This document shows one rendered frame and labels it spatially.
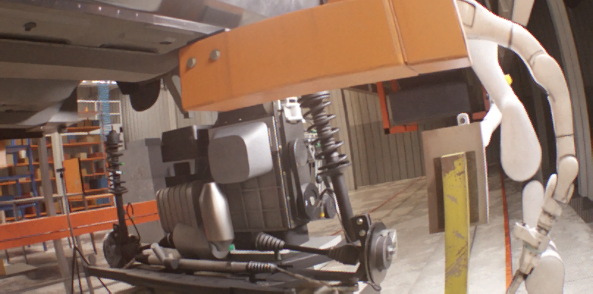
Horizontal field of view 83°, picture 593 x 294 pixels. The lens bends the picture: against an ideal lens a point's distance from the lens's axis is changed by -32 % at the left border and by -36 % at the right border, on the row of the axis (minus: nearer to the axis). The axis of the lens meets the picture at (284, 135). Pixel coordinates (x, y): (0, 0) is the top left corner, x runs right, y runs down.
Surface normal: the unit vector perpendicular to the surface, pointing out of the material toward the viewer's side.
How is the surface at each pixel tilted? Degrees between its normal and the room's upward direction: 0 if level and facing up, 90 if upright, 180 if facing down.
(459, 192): 90
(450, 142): 90
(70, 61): 98
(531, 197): 90
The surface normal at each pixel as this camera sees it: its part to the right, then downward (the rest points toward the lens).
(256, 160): 0.65, -0.13
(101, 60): 0.89, -0.01
